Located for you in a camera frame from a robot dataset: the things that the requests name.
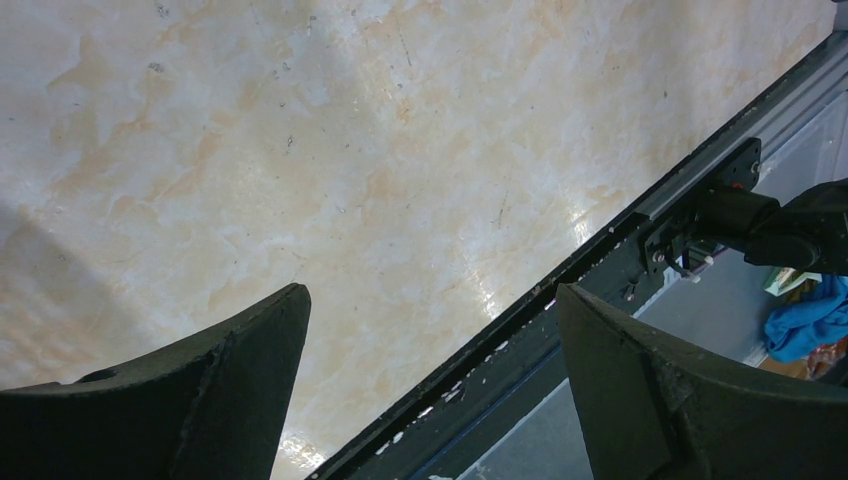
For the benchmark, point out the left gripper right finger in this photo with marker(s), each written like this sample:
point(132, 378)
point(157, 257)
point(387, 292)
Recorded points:
point(653, 406)

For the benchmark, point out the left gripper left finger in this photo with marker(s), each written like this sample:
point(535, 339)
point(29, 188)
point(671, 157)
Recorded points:
point(210, 406)

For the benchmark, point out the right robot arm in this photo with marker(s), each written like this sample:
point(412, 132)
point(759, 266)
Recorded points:
point(809, 233)

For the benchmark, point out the blue cloth on floor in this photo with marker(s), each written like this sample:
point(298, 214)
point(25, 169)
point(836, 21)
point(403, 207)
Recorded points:
point(820, 317)

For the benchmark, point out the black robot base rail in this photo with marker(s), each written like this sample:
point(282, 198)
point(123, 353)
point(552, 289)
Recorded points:
point(502, 407)

